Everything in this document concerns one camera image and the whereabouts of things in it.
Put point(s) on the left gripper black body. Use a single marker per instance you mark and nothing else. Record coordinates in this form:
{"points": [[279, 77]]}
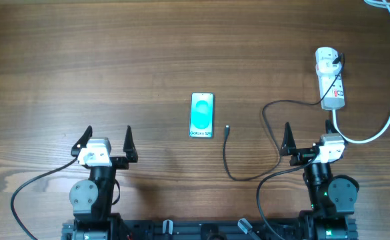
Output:
{"points": [[119, 162]]}

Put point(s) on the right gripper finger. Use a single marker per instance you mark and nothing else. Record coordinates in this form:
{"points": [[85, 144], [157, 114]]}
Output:
{"points": [[288, 146], [332, 136]]}

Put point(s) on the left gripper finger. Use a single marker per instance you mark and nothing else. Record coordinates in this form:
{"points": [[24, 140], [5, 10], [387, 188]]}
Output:
{"points": [[82, 142], [129, 147]]}

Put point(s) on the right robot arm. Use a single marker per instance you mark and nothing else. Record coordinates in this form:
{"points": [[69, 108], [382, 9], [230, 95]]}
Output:
{"points": [[332, 197]]}

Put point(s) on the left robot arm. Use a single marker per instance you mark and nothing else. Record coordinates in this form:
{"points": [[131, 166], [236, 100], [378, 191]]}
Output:
{"points": [[92, 199]]}

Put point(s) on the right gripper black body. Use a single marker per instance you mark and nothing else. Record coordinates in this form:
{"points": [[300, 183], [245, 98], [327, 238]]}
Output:
{"points": [[302, 155]]}

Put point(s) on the white USB charger plug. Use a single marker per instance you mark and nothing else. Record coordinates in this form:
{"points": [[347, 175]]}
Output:
{"points": [[327, 67]]}

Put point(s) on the smartphone with teal screen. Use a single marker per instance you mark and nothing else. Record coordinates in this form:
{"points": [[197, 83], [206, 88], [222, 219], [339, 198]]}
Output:
{"points": [[201, 115]]}

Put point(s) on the white power strip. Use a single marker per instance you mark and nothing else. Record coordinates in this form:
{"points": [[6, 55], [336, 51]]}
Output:
{"points": [[331, 90]]}

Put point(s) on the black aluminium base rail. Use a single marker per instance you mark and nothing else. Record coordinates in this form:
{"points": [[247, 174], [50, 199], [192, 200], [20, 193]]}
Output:
{"points": [[243, 229]]}

